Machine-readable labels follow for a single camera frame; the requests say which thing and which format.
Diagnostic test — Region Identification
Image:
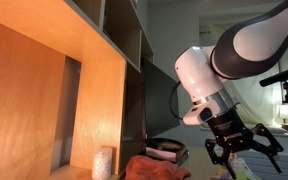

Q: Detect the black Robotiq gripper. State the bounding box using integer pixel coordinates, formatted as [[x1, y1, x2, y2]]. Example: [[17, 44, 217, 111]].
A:
[[204, 109, 285, 180]]

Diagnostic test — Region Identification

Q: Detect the pale window seat cushion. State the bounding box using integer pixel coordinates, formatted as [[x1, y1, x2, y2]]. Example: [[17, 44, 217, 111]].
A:
[[263, 124, 288, 135]]

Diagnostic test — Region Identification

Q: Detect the white window curtain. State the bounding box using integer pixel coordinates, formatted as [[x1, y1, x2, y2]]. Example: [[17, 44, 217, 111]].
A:
[[223, 63, 282, 127]]

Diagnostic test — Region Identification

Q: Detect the dark flat book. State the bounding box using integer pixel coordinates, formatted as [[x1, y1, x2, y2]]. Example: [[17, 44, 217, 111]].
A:
[[175, 149, 191, 167]]

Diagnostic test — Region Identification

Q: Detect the orange towel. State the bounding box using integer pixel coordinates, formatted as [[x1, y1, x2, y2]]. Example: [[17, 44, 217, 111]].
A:
[[124, 154, 192, 180]]

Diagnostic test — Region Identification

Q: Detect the black computer monitor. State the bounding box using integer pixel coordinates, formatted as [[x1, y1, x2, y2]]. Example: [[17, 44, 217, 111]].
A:
[[140, 57, 182, 138]]

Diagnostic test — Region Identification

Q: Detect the white textured candle jar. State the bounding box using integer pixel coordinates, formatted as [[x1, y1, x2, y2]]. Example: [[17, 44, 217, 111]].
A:
[[91, 146, 114, 180]]

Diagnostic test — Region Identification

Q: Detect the wooden desk shelf unit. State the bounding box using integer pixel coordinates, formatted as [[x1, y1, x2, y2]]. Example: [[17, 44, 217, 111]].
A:
[[0, 0, 155, 180]]

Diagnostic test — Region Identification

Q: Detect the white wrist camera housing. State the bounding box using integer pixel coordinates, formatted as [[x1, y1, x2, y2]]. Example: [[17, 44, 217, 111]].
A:
[[182, 104, 220, 127]]

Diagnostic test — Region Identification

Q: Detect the black stereo camera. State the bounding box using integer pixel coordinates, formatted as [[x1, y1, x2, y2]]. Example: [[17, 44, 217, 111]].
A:
[[259, 64, 288, 89]]

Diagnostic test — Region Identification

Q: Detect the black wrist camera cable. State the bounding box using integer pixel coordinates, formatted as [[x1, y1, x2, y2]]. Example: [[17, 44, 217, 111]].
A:
[[168, 80, 187, 122]]

